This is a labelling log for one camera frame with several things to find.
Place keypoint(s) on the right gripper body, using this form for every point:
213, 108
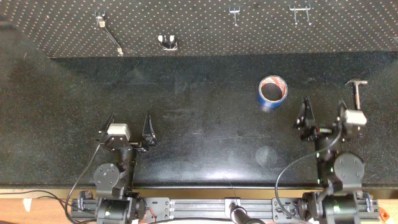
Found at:
320, 131

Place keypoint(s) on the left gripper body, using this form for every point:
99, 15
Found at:
141, 144

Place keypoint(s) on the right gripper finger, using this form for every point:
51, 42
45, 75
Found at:
341, 109
305, 113

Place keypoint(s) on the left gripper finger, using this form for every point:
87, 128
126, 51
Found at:
110, 121
149, 130

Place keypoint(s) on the wrench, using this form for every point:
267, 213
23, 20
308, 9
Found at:
110, 35

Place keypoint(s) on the black and white pliers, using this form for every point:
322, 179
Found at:
168, 42

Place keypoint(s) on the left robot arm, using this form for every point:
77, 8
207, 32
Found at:
107, 179

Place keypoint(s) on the black pegboard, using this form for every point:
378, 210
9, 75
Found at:
280, 34

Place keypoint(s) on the hammer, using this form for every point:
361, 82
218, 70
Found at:
357, 93

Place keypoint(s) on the roll of blue tape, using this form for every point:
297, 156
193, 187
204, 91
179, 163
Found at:
267, 101

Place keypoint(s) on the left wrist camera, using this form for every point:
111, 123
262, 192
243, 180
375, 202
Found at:
119, 131

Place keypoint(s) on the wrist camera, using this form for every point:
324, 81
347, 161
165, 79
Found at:
355, 118
119, 131

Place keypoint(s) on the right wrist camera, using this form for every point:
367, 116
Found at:
355, 118

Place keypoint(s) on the mounting rail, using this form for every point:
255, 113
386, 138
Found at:
199, 209

